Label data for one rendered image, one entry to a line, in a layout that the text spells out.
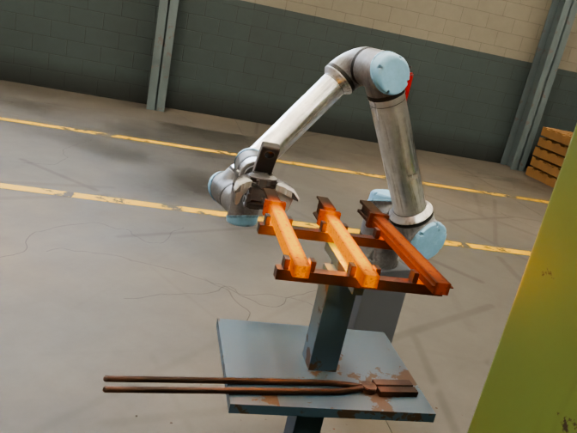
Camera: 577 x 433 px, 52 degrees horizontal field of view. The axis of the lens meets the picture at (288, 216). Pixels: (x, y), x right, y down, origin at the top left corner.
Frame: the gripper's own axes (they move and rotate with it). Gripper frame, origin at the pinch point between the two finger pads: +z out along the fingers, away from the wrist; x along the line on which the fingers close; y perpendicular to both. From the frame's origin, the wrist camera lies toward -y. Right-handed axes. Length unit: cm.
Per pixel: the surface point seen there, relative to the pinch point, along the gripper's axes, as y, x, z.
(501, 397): 6, -26, 65
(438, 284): -1.1, -23.7, 43.9
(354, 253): -0.9, -11.4, 33.7
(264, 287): 101, -39, -160
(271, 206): -0.9, 1.1, 12.4
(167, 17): -12, 38, -633
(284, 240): -0.9, 1.4, 31.5
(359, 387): 25.3, -17.8, 37.1
